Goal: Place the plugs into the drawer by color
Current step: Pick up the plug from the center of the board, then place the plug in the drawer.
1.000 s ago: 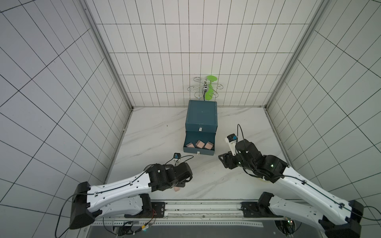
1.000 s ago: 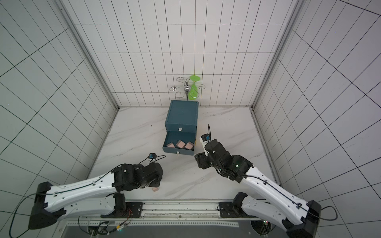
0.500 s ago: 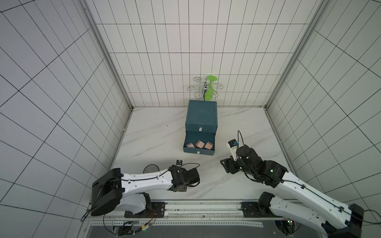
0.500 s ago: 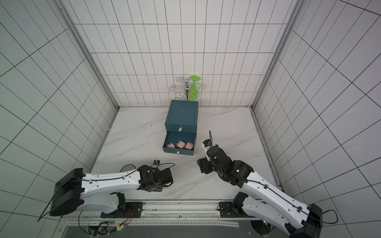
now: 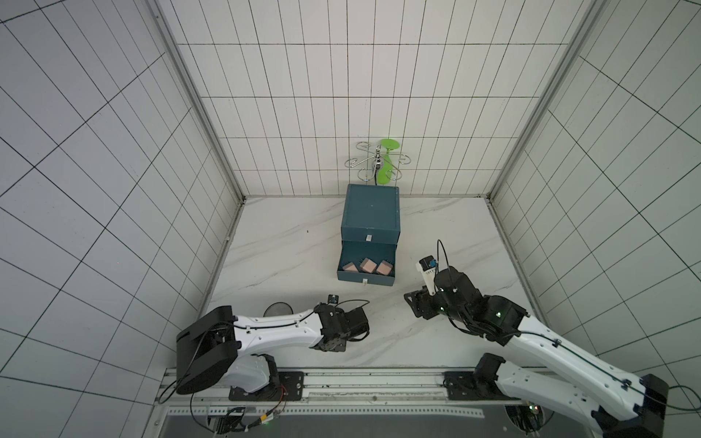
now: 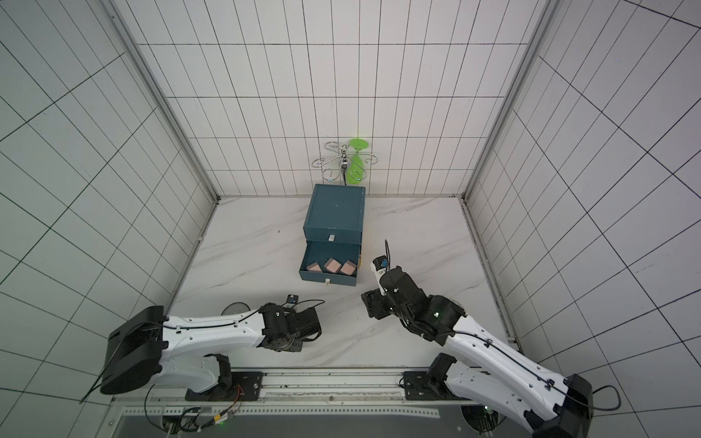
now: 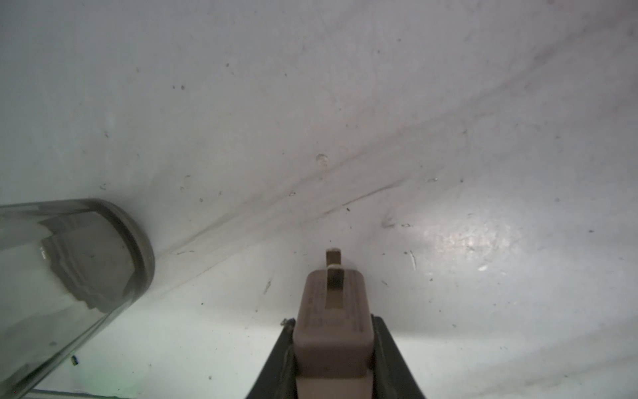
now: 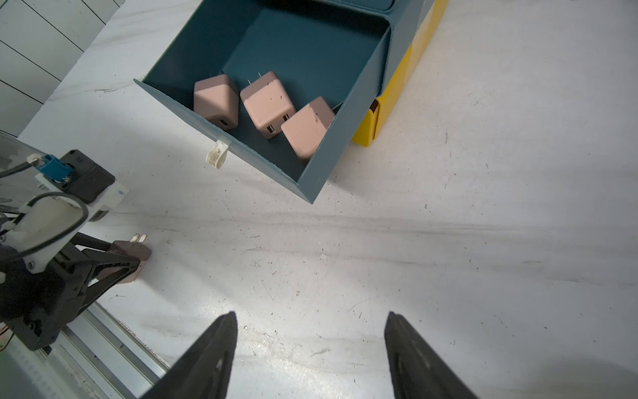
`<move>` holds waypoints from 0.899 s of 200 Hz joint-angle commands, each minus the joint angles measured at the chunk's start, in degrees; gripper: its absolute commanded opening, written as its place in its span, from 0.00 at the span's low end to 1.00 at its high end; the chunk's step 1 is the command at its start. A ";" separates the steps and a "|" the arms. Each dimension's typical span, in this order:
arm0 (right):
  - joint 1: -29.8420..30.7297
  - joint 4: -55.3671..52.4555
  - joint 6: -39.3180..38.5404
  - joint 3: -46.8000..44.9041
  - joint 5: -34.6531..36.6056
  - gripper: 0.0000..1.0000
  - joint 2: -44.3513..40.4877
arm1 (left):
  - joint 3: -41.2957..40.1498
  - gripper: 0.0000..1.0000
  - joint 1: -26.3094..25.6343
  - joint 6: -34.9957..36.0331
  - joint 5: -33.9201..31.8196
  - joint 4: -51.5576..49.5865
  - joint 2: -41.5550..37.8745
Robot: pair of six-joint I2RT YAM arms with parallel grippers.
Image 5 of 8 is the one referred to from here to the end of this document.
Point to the metal base rail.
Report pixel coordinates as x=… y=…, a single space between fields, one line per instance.
x=384 y=391

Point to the green leaf ornament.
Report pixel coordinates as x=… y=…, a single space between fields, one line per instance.
x=384 y=169

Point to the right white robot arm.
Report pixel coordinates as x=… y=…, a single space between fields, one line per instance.
x=608 y=400

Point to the dark mesh cup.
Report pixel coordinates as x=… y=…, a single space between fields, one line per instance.
x=278 y=309

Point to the pink plug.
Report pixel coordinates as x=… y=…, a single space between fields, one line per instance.
x=350 y=267
x=384 y=268
x=368 y=266

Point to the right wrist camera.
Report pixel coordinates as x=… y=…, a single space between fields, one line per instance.
x=427 y=267

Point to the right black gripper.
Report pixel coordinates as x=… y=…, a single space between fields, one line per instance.
x=419 y=301

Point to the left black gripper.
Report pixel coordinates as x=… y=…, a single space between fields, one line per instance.
x=340 y=348

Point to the teal drawer cabinet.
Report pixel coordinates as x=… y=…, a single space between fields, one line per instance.
x=371 y=214

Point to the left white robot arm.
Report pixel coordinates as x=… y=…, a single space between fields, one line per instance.
x=222 y=348

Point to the silver cup tree stand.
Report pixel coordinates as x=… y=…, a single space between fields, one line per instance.
x=365 y=165

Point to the teal drawer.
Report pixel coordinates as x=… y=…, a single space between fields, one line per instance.
x=355 y=252

